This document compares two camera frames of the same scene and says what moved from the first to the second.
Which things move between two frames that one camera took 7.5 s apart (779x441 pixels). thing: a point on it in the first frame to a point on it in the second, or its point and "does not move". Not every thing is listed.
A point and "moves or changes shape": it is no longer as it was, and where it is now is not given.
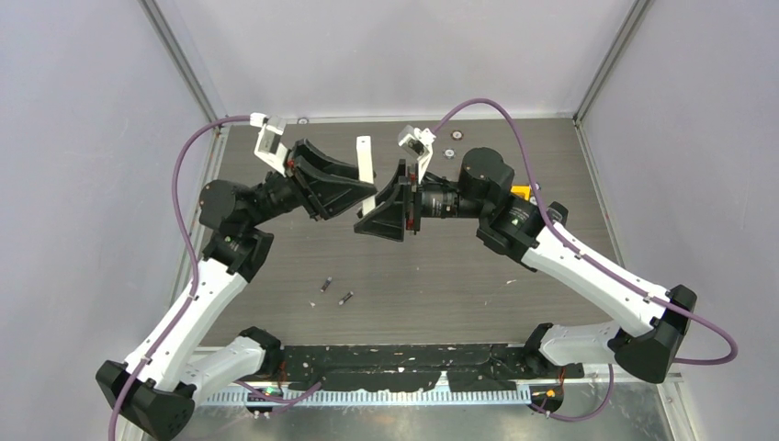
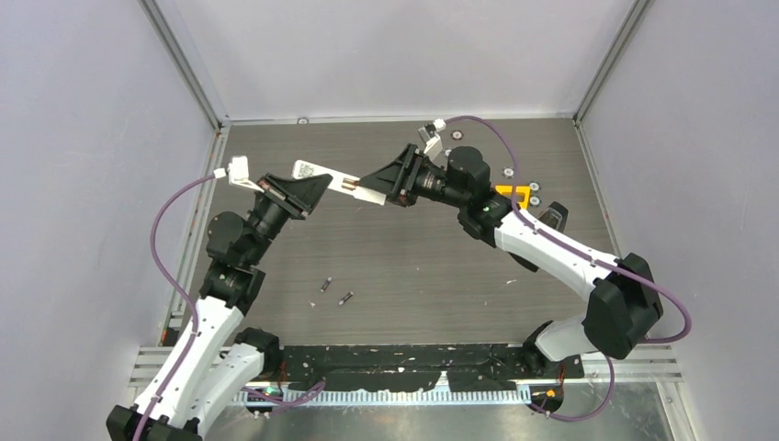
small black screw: x=326 y=284 does not move
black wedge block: x=558 y=212 does not move
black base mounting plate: x=460 y=367 does not move
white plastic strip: x=365 y=167 moves or changes shape
